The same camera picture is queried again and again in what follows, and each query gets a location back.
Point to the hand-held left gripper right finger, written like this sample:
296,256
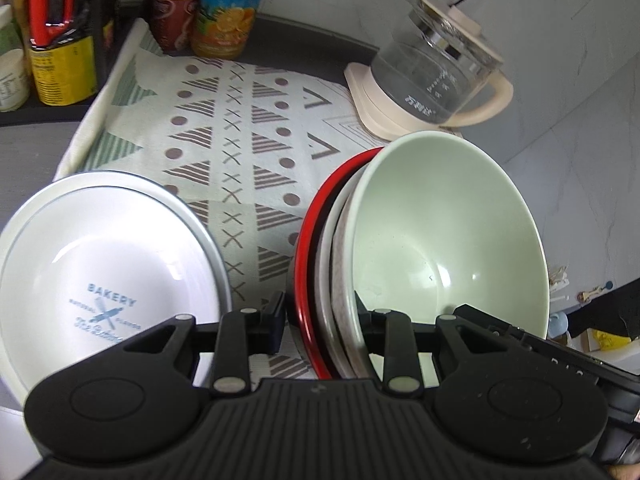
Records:
362,322

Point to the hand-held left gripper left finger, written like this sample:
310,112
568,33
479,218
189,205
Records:
277,320

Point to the speckled grey bowl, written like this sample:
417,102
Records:
345,285

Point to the red and black bowl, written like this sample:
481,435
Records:
303,280

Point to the white bowl with script print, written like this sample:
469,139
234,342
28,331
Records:
201,230

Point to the pale green bowl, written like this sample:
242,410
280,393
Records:
440,220

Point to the yellow packet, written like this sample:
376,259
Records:
607,340

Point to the light blue cap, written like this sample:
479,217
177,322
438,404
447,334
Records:
557,325

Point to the patterned table mat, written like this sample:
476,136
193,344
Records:
240,125

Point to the cream kettle base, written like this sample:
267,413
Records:
365,95

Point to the glass kettle with cream lid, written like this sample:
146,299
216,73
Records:
430,75

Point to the orange juice bottle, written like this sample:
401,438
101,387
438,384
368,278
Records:
225,20

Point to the red drink can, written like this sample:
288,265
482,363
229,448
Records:
172,20

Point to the white labelled jar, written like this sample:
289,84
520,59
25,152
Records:
12,80

